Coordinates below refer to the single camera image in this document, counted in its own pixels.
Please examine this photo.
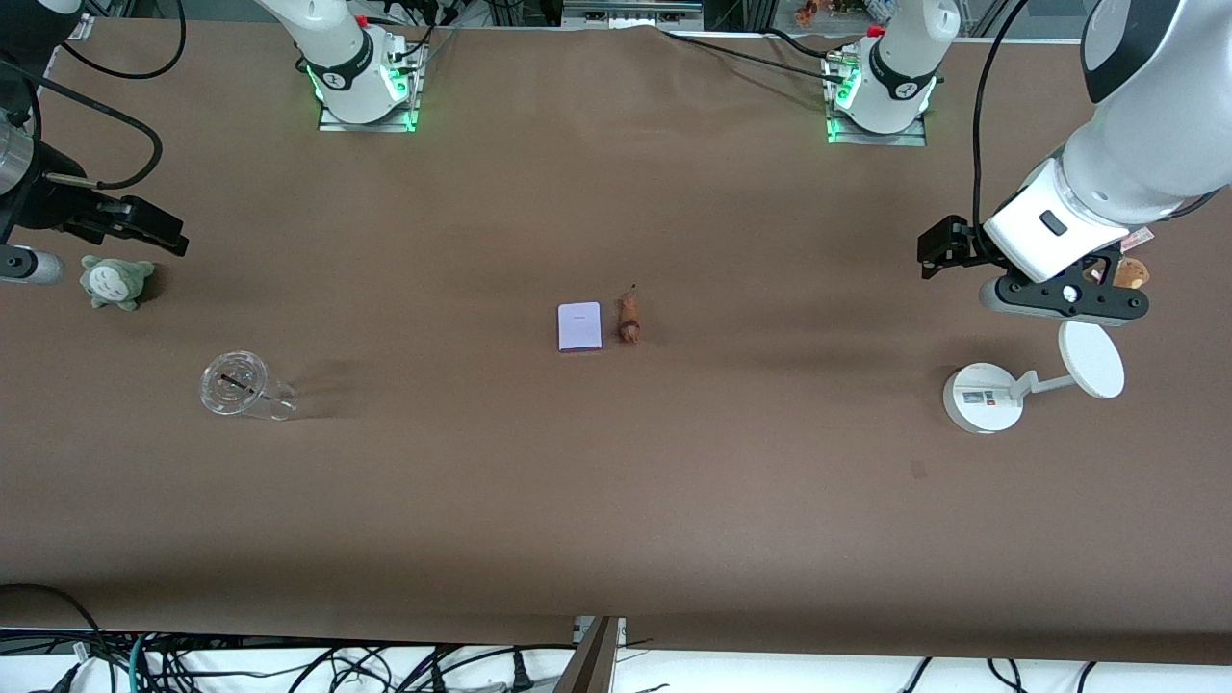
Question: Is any small purple box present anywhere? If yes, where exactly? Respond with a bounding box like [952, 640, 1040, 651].
[557, 302, 603, 354]

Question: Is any grey totoro plush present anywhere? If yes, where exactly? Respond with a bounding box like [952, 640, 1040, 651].
[80, 255, 156, 312]

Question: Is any white round desk lamp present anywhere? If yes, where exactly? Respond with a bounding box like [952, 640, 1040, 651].
[942, 317, 1126, 435]

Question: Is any clear plastic cup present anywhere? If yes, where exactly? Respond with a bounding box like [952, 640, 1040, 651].
[199, 350, 298, 422]

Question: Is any brown wooden table leg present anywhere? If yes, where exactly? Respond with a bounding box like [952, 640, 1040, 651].
[553, 616, 622, 693]

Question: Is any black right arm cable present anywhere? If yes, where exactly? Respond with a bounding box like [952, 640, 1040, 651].
[0, 0, 187, 190]

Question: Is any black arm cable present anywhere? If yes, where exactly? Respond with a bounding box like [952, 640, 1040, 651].
[972, 0, 1031, 232]
[0, 0, 187, 190]

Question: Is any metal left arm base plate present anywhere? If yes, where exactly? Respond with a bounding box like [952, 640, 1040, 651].
[826, 114, 928, 148]

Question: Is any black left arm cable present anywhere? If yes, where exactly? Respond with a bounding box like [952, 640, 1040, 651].
[972, 0, 1031, 232]

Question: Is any brown hamster plush keychain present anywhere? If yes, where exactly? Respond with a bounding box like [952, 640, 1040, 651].
[1088, 255, 1151, 290]

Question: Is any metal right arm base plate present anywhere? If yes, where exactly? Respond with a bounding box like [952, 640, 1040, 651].
[318, 43, 422, 134]

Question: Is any black cable across table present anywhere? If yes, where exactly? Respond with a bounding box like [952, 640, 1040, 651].
[659, 27, 840, 80]

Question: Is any thick black floor cable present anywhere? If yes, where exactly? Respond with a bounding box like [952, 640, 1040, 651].
[0, 582, 107, 693]

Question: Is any white table edge bracket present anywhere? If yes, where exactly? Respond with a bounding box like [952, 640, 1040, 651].
[574, 616, 628, 648]

